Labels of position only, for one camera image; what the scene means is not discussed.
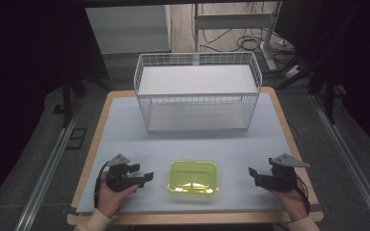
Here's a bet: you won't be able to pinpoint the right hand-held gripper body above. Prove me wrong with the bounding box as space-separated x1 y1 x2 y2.
255 153 311 193

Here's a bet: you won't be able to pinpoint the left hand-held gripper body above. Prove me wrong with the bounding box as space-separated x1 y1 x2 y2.
105 153 141 193

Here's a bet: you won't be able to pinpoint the person's left hand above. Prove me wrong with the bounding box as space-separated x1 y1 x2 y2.
96 179 140 219

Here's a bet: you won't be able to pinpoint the person's right hand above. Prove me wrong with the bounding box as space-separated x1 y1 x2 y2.
267 178 310 222

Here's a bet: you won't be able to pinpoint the yellow-green plastic tray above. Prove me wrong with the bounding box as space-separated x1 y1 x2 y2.
167 160 221 196

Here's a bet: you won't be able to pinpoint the pale blue table mat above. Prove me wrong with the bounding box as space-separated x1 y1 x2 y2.
75 91 299 215

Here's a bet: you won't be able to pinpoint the black stand legs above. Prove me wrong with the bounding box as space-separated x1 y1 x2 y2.
306 61 349 126
51 71 90 129

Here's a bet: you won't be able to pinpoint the white power strip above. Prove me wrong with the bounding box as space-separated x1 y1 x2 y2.
283 64 304 80

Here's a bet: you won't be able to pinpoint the white cabinet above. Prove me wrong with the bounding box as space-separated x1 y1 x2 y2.
84 4 173 56

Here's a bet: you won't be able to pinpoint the white metal stand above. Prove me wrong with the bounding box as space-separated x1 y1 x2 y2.
192 1 284 72

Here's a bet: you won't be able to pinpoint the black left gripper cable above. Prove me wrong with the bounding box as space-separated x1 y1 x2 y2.
92 161 111 210

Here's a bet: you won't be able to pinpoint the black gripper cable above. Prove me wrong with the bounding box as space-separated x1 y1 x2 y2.
294 174 312 217
92 161 111 210

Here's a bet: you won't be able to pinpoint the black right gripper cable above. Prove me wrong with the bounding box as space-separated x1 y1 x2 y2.
294 174 312 217

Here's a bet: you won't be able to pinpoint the black floor bracket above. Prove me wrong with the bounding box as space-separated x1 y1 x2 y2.
65 127 89 151

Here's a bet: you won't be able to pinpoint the aluminium floor rail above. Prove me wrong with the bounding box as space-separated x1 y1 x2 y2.
310 93 370 231
13 98 84 231

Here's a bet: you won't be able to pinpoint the white wire basket shelf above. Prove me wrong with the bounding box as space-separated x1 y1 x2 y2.
133 51 264 134

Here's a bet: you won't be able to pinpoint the black floor cables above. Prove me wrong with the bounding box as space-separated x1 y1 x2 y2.
191 2 298 65

